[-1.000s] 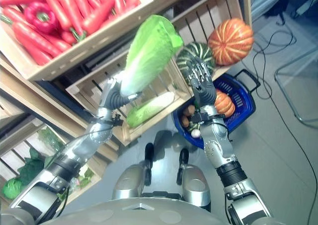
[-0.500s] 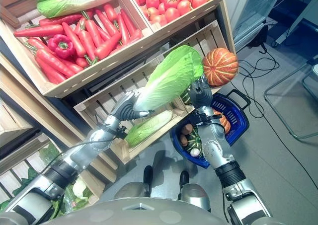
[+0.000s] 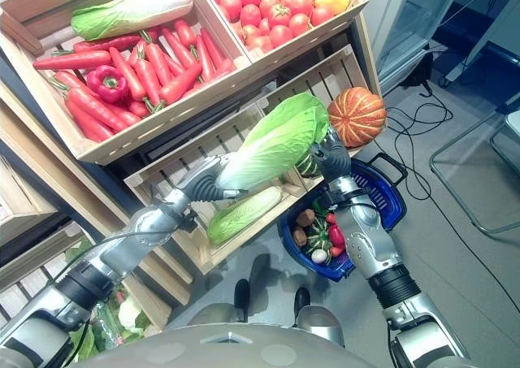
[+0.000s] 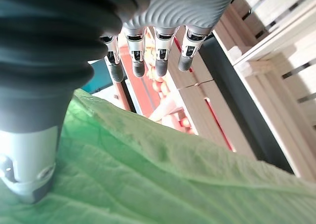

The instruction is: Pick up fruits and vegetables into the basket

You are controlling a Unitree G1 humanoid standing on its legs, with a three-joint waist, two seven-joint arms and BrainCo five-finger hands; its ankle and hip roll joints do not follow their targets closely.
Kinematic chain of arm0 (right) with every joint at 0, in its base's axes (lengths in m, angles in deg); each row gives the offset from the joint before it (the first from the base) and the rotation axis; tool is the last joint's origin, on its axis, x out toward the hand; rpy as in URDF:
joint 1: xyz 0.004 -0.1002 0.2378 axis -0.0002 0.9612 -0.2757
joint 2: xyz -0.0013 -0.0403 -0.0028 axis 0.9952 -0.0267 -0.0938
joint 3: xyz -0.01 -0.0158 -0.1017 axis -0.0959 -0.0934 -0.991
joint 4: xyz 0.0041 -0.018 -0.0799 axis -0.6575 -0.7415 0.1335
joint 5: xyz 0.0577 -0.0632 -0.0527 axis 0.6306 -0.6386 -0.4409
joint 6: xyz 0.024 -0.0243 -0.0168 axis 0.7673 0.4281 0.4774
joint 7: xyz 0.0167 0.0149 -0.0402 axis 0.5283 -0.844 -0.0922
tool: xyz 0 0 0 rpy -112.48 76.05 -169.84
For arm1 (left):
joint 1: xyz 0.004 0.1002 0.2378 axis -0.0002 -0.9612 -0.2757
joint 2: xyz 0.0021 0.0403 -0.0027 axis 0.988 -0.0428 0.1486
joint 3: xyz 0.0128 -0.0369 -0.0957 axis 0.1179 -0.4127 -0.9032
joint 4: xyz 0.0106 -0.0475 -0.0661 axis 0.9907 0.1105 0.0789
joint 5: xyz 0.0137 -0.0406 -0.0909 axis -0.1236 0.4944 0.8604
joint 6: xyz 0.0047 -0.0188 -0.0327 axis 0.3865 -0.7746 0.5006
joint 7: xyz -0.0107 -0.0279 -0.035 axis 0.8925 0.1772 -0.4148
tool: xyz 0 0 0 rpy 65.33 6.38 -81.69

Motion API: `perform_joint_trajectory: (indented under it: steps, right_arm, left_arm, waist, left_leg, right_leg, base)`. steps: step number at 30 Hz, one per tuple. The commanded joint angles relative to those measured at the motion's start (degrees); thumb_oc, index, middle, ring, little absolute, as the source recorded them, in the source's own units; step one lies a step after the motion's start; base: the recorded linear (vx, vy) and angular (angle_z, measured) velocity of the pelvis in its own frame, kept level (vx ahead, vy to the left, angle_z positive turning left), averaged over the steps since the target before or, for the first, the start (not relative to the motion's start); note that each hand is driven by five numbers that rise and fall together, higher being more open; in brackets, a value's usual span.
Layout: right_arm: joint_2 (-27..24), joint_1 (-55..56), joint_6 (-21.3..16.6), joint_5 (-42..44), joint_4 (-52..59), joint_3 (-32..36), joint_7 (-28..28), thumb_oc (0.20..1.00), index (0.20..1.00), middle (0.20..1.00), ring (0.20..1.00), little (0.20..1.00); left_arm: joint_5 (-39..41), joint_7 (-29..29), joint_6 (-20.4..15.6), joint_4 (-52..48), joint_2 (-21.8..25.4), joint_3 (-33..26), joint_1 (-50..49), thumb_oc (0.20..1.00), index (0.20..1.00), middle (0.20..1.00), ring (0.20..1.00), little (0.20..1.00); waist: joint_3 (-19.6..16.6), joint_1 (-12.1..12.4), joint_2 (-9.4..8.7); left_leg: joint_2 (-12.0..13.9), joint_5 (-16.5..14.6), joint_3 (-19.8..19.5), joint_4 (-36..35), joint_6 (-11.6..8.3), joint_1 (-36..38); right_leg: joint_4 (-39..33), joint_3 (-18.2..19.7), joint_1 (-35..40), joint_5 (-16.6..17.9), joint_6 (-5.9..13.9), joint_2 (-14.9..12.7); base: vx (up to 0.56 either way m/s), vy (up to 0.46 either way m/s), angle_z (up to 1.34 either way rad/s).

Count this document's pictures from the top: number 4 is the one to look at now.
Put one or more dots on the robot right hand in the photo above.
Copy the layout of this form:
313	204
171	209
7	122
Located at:
49	48

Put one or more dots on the green leafy cabbage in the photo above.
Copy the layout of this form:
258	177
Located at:
153	174

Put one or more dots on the teal box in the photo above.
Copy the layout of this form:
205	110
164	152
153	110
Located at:
100	75

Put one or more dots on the orange fruit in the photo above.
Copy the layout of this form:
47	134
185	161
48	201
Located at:
185	123

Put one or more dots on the wooden crate with red lining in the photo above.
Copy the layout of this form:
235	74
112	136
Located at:
197	98

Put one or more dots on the light slatted wooden crate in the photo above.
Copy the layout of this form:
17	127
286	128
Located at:
276	16
279	105

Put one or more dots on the black shelf rail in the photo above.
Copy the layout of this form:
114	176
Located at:
237	98

